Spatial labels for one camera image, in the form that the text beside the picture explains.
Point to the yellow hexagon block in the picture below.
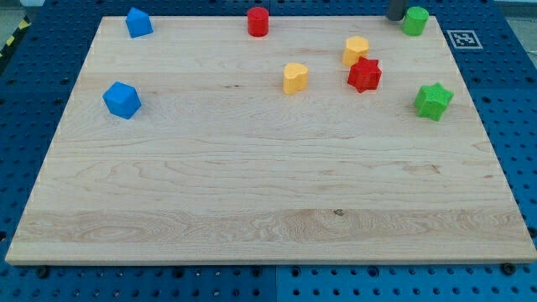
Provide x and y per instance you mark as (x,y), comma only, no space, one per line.
(355,47)

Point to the wooden board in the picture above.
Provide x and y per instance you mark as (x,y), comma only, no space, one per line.
(220,166)

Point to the yellow heart block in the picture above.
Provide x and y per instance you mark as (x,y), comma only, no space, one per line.
(295,78)

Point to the red star block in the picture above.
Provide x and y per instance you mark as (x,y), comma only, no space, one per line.
(364,75)

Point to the red cylinder block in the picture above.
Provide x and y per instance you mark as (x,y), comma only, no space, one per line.
(258,21)

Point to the blue cube block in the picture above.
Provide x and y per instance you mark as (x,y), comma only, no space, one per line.
(122,100)

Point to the green star block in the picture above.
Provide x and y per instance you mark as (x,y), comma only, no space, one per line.
(431,101)

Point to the blue pentagon block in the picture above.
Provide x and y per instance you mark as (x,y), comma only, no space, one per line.
(138,23)

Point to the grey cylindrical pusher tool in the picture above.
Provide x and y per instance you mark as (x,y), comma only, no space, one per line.
(396,9)

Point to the green cylinder block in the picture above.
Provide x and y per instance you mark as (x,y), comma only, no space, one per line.
(415,21)

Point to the white fiducial marker tag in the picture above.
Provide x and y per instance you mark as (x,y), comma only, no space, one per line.
(464,39)

